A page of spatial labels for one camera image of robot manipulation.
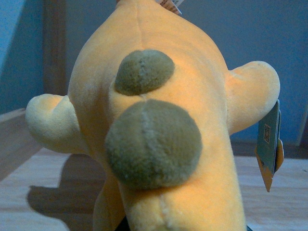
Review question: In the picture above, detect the orange plush toy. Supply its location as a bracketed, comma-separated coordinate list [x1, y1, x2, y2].
[26, 0, 280, 231]

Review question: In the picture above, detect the paper hang tag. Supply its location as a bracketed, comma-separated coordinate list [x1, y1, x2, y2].
[255, 100, 284, 192]

